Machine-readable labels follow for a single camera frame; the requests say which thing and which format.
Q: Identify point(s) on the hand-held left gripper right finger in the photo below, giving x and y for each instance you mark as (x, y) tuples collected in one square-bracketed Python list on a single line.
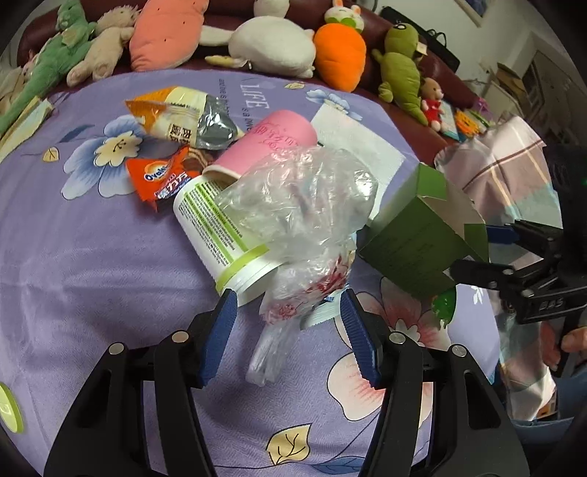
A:
[(360, 339)]

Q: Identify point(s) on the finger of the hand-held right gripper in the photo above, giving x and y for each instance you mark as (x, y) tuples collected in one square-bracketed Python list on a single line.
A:
[(500, 234), (477, 270)]

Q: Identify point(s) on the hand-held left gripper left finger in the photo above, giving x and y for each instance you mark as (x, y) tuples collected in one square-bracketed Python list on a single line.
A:
[(220, 339)]

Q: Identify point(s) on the small white and blue packet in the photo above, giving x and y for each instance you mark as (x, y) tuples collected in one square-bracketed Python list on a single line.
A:
[(321, 315)]

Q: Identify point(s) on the glossy green plastic object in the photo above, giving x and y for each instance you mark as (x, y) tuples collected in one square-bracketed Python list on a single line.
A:
[(444, 307)]

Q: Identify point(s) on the green carton box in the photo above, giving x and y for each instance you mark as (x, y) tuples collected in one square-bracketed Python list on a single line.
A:
[(412, 238)]

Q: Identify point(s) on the white canister with green lid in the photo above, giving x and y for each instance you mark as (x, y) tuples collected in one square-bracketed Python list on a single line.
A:
[(206, 224)]

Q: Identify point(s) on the clear plastic bag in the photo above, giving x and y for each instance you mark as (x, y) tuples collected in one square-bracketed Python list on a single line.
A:
[(298, 206)]

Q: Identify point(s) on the white paper napkin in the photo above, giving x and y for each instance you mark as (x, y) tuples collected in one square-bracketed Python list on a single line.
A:
[(353, 137)]

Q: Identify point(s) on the orange chocolate wrapper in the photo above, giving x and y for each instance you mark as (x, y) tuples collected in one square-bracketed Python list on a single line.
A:
[(153, 176)]

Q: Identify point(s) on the pink paper cup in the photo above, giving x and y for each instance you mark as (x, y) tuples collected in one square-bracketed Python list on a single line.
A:
[(261, 142)]

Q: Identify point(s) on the orange and cream snack packet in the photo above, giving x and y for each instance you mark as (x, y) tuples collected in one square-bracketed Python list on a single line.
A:
[(179, 110)]

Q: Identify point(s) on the person's right hand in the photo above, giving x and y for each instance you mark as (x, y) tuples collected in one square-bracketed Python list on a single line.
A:
[(577, 341)]

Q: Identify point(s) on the pink plaid cloth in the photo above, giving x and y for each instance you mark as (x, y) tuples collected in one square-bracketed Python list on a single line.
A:
[(500, 160)]

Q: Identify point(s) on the colourful toy books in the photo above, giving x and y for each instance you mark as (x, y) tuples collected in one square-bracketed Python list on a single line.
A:
[(463, 124)]

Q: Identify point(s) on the dark red sofa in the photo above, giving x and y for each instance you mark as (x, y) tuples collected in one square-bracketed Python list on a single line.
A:
[(412, 133)]

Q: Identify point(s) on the purple floral blanket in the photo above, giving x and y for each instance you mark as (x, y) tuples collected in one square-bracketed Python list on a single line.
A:
[(91, 275)]

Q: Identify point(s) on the small bear plush red outfit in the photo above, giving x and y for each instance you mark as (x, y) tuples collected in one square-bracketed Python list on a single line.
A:
[(431, 108)]

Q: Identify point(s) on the cardboard boxes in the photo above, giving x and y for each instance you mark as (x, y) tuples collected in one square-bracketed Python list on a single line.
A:
[(506, 85)]

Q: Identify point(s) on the green frog plush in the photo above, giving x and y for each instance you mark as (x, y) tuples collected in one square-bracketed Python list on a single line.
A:
[(403, 69)]

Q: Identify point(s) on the black bag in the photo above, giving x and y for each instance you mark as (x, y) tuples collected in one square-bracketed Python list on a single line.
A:
[(440, 50)]

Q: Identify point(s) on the lime green round lid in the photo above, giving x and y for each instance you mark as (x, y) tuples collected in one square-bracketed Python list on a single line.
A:
[(7, 408)]

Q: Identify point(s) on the orange carrot bunny plush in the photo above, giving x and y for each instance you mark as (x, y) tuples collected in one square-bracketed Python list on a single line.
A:
[(339, 50)]

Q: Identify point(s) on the pale paper bag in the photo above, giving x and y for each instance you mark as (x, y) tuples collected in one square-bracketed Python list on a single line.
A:
[(25, 124)]

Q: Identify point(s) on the large white plush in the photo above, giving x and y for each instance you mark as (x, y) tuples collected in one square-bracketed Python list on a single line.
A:
[(270, 43)]

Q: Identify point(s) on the pink carrot plush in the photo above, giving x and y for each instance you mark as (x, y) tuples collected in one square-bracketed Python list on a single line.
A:
[(165, 32)]

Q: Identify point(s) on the beige bunny plush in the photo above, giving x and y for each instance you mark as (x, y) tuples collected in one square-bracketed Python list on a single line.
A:
[(103, 46)]

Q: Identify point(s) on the small white plush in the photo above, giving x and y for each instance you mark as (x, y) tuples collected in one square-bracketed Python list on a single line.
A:
[(270, 7)]

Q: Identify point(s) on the green dinosaur plush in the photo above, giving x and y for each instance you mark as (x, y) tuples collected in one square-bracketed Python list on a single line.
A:
[(50, 64)]

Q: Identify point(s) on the framed wall picture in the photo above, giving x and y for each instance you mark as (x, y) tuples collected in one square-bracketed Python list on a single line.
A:
[(474, 7)]

